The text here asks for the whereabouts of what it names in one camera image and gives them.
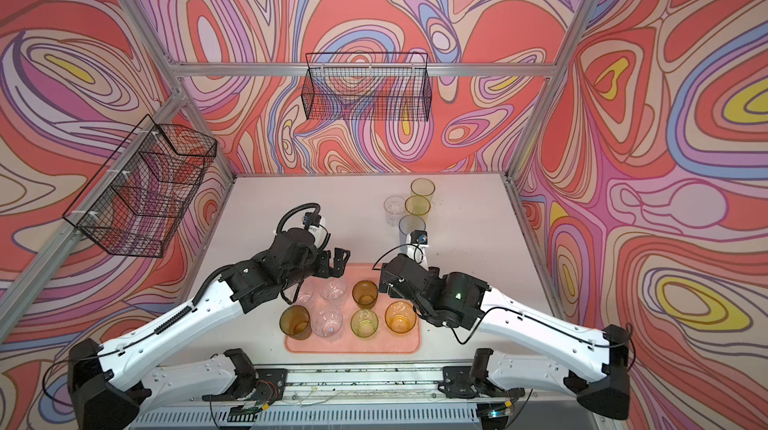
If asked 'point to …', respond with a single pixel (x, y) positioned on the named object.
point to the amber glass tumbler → (400, 316)
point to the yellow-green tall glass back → (423, 186)
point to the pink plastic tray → (385, 341)
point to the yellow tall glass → (418, 205)
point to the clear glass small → (394, 208)
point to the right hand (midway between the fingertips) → (401, 278)
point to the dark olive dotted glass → (295, 321)
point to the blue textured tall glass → (410, 223)
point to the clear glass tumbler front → (327, 323)
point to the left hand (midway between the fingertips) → (340, 249)
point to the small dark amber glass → (365, 294)
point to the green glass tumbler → (364, 324)
